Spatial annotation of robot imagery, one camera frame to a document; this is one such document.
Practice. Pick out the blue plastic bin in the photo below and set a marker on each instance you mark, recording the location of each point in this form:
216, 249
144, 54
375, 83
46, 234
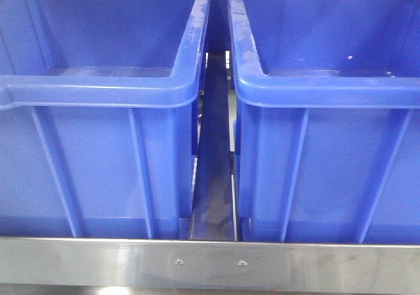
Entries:
327, 127
99, 116

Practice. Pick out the blue plastic bin front left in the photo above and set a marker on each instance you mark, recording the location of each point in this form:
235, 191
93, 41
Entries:
99, 116

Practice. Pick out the blue plastic bin front right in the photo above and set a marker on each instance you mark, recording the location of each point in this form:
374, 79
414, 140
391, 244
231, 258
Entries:
327, 127

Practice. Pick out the steel shelf front rail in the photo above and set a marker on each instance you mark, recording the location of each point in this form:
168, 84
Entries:
208, 264

